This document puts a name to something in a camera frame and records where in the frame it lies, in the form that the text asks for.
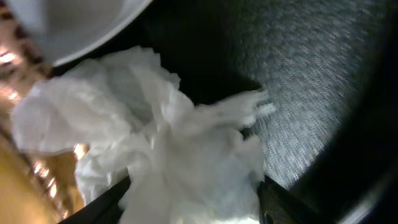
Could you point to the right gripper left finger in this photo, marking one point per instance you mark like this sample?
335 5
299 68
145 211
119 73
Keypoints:
103 210

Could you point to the round black tray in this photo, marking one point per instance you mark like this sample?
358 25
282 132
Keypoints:
330 69

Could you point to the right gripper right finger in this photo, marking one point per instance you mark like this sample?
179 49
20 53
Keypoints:
277 205

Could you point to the gold brown snack wrapper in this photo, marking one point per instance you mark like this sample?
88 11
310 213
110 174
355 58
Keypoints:
34 188

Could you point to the grey round plate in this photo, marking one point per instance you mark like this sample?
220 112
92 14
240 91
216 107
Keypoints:
65 30

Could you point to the white napkin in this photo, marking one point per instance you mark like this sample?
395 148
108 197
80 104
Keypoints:
187 163

